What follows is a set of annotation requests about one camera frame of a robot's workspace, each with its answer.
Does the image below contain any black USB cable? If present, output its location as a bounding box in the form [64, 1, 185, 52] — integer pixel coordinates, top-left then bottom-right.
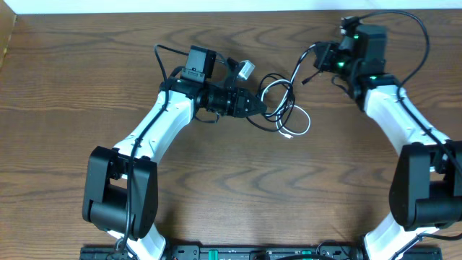
[247, 45, 322, 134]

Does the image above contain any white USB cable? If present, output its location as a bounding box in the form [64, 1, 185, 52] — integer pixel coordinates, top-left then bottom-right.
[260, 50, 312, 139]

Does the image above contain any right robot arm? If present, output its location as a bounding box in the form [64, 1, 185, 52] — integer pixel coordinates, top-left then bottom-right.
[313, 22, 461, 259]

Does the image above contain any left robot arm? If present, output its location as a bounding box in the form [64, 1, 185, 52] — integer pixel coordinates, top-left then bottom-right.
[81, 45, 267, 259]

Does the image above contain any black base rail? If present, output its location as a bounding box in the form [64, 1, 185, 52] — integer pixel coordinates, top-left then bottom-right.
[79, 244, 443, 260]

